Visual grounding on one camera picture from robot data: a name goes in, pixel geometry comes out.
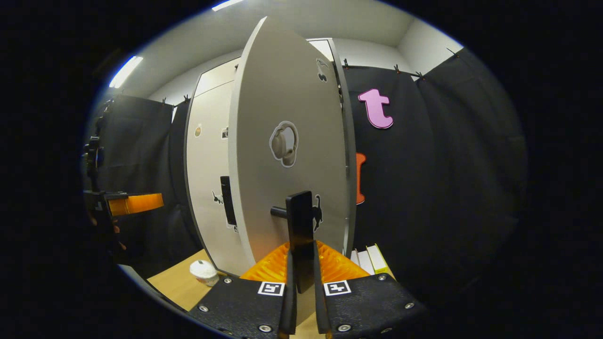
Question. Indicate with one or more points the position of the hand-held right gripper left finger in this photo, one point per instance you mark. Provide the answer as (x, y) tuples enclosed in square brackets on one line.
[(245, 301)]

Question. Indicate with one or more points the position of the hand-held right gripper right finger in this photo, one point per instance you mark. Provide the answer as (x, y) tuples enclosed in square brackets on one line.
[(367, 303)]

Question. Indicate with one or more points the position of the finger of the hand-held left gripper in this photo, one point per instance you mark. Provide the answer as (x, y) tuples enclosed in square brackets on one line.
[(141, 203)]

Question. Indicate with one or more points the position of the grey cabinet door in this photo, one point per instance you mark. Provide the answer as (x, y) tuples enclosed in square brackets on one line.
[(264, 117), (207, 165)]

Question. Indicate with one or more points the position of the grey double-door shoe cabinet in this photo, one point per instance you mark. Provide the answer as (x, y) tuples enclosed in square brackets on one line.
[(351, 141)]

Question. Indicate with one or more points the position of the yellow book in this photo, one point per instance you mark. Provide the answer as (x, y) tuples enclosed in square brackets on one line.
[(378, 259)]

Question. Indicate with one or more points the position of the white and red book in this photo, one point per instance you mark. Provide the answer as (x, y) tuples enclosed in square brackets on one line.
[(355, 258)]

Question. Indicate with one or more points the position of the white lidded cup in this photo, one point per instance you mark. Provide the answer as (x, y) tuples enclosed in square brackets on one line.
[(203, 272)]

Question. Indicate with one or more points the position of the long narrow ceiling light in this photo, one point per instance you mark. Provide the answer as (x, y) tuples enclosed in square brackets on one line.
[(125, 72)]

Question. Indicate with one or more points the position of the black backdrop cloth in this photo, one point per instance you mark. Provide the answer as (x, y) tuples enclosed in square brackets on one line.
[(438, 188)]

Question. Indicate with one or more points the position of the wide ceiling light panel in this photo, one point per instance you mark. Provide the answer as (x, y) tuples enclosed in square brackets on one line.
[(227, 4)]

